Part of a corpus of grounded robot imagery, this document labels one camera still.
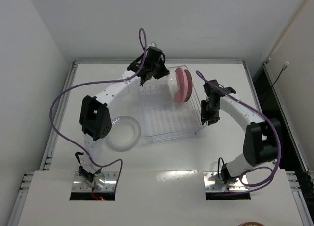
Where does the blue rimmed glass plate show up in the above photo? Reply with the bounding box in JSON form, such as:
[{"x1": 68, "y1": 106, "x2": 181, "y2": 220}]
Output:
[
  {"x1": 105, "y1": 116, "x2": 141, "y2": 152},
  {"x1": 167, "y1": 72, "x2": 179, "y2": 100}
]

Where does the pink plastic plate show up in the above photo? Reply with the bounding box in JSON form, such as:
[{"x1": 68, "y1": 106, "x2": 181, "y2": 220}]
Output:
[{"x1": 174, "y1": 67, "x2": 188, "y2": 104}]

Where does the green rimmed white plate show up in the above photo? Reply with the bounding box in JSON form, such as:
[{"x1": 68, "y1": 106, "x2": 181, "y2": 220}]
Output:
[{"x1": 184, "y1": 69, "x2": 193, "y2": 102}]

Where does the white wire dish rack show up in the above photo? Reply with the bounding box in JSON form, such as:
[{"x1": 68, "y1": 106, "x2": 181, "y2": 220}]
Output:
[{"x1": 140, "y1": 65, "x2": 207, "y2": 142}]

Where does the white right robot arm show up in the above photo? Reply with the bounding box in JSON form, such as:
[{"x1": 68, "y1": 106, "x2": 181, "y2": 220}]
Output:
[{"x1": 201, "y1": 84, "x2": 282, "y2": 184}]

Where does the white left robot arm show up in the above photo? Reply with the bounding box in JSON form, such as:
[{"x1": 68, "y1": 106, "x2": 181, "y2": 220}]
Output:
[{"x1": 76, "y1": 46, "x2": 170, "y2": 185}]

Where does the orange rimmed round object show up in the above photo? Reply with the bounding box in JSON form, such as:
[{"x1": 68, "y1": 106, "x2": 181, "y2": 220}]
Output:
[{"x1": 238, "y1": 221, "x2": 265, "y2": 226}]

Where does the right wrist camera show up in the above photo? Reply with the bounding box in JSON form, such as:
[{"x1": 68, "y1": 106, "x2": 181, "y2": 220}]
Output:
[{"x1": 203, "y1": 80, "x2": 224, "y2": 99}]

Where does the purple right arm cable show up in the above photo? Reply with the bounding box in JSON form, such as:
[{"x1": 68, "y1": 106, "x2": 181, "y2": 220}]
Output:
[{"x1": 195, "y1": 70, "x2": 283, "y2": 194}]

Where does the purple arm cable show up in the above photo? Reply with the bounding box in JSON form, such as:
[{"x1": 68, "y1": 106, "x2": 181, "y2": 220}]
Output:
[
  {"x1": 49, "y1": 28, "x2": 123, "y2": 192},
  {"x1": 195, "y1": 70, "x2": 283, "y2": 194}
]

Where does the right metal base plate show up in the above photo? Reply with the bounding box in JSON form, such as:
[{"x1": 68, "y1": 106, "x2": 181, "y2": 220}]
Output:
[{"x1": 203, "y1": 172, "x2": 249, "y2": 193}]

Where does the metal base plate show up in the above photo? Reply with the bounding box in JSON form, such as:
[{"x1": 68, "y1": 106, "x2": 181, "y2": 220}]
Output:
[
  {"x1": 203, "y1": 172, "x2": 249, "y2": 193},
  {"x1": 72, "y1": 172, "x2": 118, "y2": 193}
]

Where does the black hanging usb cable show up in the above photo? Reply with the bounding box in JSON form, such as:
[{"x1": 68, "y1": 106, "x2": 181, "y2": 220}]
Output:
[{"x1": 271, "y1": 61, "x2": 290, "y2": 89}]

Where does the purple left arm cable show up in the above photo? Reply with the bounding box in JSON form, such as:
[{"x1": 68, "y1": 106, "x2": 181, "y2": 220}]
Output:
[{"x1": 49, "y1": 28, "x2": 123, "y2": 192}]

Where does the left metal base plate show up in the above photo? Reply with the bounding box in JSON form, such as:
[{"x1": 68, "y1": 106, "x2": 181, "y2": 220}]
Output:
[{"x1": 72, "y1": 172, "x2": 118, "y2": 193}]

